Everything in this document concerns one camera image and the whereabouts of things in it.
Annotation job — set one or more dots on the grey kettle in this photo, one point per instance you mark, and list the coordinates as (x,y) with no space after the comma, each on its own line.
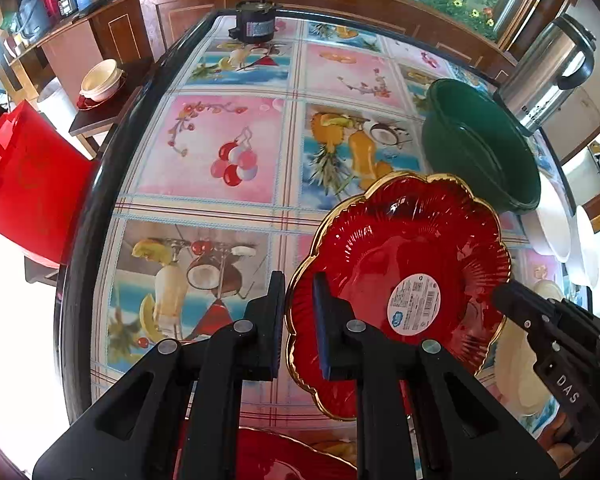
(32,17)

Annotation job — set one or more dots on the fruit printed tablecloth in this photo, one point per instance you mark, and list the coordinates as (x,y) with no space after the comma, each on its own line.
(205,160)

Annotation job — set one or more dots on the stack of cream bowls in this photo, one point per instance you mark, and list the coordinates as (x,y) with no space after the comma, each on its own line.
(100,80)

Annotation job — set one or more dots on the red gold-rimmed plate with sticker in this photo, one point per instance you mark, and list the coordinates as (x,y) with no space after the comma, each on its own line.
(405,240)

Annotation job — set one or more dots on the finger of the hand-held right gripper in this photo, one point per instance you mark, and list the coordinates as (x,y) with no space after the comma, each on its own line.
(522,307)

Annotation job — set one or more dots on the large white plate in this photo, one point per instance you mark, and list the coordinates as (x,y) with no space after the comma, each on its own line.
(586,245)

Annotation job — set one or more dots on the dark wooden stool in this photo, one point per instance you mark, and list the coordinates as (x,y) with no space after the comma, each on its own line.
(100,120)

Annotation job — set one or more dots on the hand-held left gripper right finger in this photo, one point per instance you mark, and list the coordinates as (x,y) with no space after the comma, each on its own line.
(322,330)

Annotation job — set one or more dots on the white bowl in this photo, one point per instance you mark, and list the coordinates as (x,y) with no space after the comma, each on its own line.
(550,220)

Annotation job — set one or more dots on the brown wooden cabinet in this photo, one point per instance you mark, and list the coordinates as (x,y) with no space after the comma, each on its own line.
(180,15)

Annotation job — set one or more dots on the white bucket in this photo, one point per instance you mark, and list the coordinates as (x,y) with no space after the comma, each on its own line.
(55,102)

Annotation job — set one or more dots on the person's right hand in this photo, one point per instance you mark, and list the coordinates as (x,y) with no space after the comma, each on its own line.
(562,452)

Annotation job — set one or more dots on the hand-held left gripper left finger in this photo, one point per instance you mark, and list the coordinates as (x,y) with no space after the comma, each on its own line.
(272,332)

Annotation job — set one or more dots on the red plastic stool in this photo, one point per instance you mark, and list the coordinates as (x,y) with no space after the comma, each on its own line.
(25,180)

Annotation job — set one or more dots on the stainless steel thermos jug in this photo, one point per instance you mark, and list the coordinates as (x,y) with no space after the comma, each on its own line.
(545,75)

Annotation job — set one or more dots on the dark green bowl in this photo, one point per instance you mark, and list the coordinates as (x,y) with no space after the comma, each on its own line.
(475,160)

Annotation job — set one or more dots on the black electric motor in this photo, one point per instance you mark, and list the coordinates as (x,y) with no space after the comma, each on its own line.
(252,22)

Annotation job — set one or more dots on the small red plate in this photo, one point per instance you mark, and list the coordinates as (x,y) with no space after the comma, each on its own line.
(87,105)

